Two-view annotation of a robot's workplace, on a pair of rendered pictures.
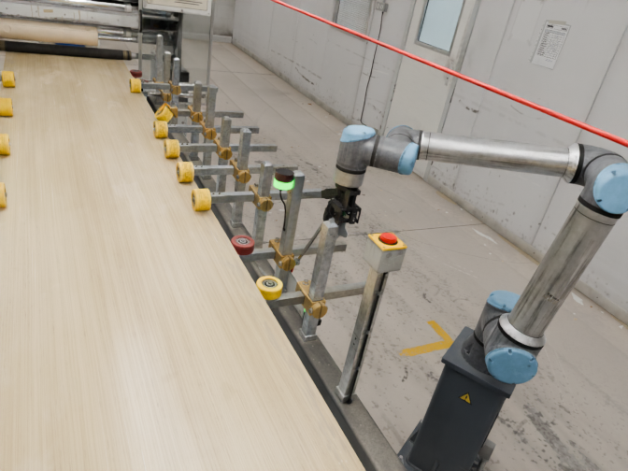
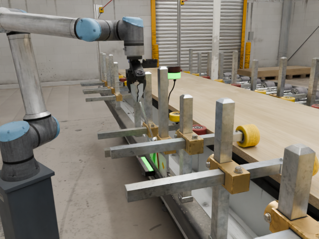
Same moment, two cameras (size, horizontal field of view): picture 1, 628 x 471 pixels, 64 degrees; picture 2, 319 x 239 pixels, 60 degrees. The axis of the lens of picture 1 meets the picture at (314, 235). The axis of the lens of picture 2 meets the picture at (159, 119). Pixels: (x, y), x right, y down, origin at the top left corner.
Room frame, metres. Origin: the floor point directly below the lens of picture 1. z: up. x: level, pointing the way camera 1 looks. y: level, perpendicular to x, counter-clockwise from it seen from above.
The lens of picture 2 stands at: (2.63, 0.34, 1.29)
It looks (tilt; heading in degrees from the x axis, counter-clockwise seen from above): 16 degrees down; 194
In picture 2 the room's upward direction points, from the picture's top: 1 degrees counter-clockwise
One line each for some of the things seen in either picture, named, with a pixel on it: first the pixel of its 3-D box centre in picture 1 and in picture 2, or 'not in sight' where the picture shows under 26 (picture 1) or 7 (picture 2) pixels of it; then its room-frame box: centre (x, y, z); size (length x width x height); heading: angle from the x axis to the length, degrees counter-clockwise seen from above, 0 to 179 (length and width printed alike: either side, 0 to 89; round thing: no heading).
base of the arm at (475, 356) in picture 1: (491, 347); (19, 164); (1.48, -0.71, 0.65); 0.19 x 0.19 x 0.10
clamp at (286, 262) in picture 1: (280, 254); (165, 142); (1.52, 0.10, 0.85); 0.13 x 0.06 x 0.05; 31
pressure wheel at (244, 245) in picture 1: (241, 253); (197, 138); (1.46, 0.23, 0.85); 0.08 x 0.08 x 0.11
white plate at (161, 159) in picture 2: (290, 284); (156, 159); (1.49, 0.05, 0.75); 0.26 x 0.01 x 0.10; 31
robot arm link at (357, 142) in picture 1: (356, 149); (132, 31); (1.40, -0.07, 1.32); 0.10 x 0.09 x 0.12; 82
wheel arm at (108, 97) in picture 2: not in sight; (112, 97); (0.49, -0.58, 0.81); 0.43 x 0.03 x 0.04; 121
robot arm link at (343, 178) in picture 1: (349, 176); (133, 51); (1.40, -0.07, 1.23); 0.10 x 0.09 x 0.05; 121
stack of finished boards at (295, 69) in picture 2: not in sight; (275, 70); (-6.83, 1.87, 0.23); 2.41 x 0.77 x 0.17; 122
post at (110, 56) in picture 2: not in sight; (112, 80); (0.22, -0.68, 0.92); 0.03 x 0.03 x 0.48; 31
